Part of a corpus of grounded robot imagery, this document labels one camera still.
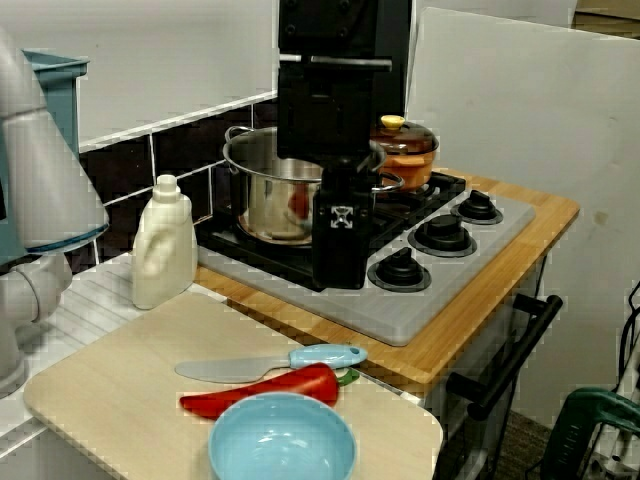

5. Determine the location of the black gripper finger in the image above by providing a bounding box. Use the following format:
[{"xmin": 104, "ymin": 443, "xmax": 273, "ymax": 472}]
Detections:
[{"xmin": 312, "ymin": 191, "xmax": 375, "ymax": 292}]

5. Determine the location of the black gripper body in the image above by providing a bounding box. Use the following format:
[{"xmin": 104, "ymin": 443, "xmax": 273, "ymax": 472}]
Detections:
[{"xmin": 276, "ymin": 62, "xmax": 387, "ymax": 201}]

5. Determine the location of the red toy chili pepper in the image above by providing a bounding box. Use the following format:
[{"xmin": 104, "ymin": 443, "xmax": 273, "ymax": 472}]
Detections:
[{"xmin": 178, "ymin": 362, "xmax": 361, "ymax": 419}]

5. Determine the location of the black stove knob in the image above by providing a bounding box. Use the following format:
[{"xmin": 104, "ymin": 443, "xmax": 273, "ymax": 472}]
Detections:
[
  {"xmin": 407, "ymin": 213, "xmax": 478, "ymax": 259},
  {"xmin": 367, "ymin": 247, "xmax": 432, "ymax": 292},
  {"xmin": 449, "ymin": 189, "xmax": 504, "ymax": 225}
]

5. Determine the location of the grey gas stove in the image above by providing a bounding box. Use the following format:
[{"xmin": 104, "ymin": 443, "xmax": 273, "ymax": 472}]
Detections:
[{"xmin": 199, "ymin": 187, "xmax": 537, "ymax": 347}]

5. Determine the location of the black burner grate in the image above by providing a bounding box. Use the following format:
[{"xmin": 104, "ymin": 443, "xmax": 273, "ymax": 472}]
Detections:
[
  {"xmin": 372, "ymin": 169, "xmax": 469, "ymax": 226},
  {"xmin": 194, "ymin": 199, "xmax": 414, "ymax": 294}
]

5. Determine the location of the stainless steel pot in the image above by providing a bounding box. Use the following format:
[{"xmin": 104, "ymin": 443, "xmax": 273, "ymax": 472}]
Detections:
[{"xmin": 222, "ymin": 124, "xmax": 405, "ymax": 249}]

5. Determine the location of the orange toy pot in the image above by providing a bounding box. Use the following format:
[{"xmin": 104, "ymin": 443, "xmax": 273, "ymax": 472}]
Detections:
[{"xmin": 372, "ymin": 144, "xmax": 440, "ymax": 192}]

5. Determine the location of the white detergent bottle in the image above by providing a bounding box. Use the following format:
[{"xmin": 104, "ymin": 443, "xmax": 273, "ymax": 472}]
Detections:
[{"xmin": 131, "ymin": 173, "xmax": 199, "ymax": 311}]

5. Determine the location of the white toy oven front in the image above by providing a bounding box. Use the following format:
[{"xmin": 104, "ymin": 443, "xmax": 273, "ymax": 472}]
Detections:
[{"xmin": 424, "ymin": 252, "xmax": 554, "ymax": 480}]

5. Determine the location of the light blue bowl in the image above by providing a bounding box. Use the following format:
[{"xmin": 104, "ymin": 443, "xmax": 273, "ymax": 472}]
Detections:
[{"xmin": 207, "ymin": 391, "xmax": 357, "ymax": 480}]

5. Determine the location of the white backdrop board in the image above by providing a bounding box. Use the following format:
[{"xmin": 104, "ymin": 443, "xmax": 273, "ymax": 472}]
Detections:
[{"xmin": 407, "ymin": 7, "xmax": 640, "ymax": 416}]

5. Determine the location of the pale wooden cutting board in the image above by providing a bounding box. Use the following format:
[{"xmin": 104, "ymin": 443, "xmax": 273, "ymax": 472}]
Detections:
[{"xmin": 23, "ymin": 292, "xmax": 445, "ymax": 480}]

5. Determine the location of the grey toy faucet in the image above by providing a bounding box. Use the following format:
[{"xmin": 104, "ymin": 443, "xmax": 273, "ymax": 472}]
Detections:
[{"xmin": 0, "ymin": 24, "xmax": 111, "ymax": 399}]

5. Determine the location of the dark green tool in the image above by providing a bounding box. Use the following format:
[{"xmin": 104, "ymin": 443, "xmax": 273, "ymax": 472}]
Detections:
[{"xmin": 541, "ymin": 387, "xmax": 640, "ymax": 480}]

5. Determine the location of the brown cardboard box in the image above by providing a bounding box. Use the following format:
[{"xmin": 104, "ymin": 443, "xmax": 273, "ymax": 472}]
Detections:
[{"xmin": 572, "ymin": 0, "xmax": 640, "ymax": 39}]

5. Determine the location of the blue handled toy knife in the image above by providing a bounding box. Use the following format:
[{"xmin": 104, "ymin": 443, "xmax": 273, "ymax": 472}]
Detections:
[{"xmin": 174, "ymin": 343, "xmax": 369, "ymax": 385}]

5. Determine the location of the black oven door handle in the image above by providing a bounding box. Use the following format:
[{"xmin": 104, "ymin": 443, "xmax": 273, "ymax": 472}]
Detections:
[{"xmin": 446, "ymin": 293, "xmax": 564, "ymax": 421}]

